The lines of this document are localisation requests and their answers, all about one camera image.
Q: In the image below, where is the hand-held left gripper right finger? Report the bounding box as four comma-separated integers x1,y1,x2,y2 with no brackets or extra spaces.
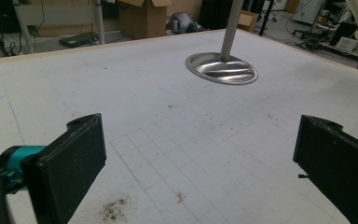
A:
292,114,358,224

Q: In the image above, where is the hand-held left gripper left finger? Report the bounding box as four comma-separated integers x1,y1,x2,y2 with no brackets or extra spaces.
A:
0,112,107,224

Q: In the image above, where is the metal utensil rack stand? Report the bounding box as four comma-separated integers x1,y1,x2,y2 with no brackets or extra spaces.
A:
185,0,259,86

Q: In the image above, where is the white cabinet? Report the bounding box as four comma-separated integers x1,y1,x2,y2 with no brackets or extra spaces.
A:
291,0,328,24

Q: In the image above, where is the black tripod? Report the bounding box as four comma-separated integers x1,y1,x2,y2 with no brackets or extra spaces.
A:
258,0,276,37

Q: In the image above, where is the white grid mat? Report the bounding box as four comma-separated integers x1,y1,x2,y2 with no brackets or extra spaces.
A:
0,29,358,224

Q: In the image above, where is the small cardboard box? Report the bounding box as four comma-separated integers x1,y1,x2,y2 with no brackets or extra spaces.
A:
237,9,258,34

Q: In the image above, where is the flat black device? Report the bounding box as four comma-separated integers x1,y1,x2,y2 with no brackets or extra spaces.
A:
58,31,101,49

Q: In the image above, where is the large open cardboard box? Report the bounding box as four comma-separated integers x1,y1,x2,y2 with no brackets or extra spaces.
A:
117,0,172,40

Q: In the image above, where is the grey bag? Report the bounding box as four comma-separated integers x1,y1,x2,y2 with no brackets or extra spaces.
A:
166,11,205,35

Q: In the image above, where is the white stand frame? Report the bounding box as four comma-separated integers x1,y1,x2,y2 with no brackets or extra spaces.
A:
13,0,106,55

